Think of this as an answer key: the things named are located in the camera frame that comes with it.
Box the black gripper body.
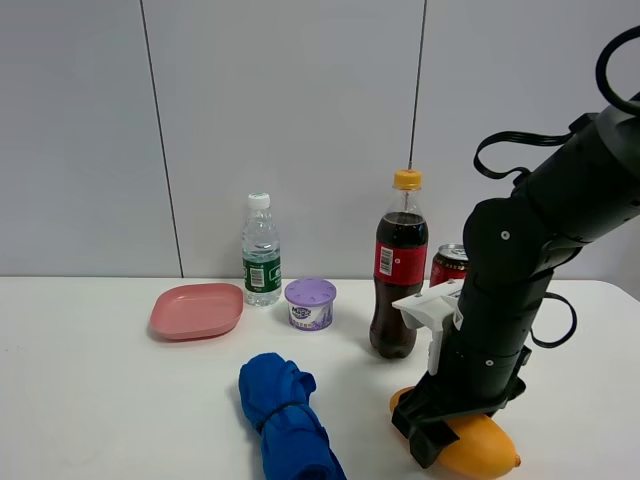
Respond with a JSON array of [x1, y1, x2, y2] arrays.
[[391, 347, 531, 468]]

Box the yellow mango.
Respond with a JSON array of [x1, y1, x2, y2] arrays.
[[406, 414, 521, 479]]

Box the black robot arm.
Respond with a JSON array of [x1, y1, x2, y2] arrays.
[[392, 100, 639, 467]]

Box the red drink can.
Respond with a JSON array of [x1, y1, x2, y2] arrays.
[[429, 243, 469, 287]]

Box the cola bottle yellow cap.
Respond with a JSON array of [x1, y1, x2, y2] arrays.
[[369, 169, 429, 359]]

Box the purple air freshener tub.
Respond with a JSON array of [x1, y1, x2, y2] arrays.
[[284, 277, 337, 331]]

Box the blue rolled cloth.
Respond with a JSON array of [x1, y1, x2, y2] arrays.
[[238, 353, 345, 480]]

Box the clear water bottle green label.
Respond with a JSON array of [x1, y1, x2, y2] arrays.
[[242, 192, 282, 306]]

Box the pink square plate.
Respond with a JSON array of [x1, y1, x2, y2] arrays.
[[149, 282, 244, 341]]

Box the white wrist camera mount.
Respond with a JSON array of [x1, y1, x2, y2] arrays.
[[392, 279, 464, 376]]

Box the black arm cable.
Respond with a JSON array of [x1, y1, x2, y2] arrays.
[[473, 24, 640, 350]]

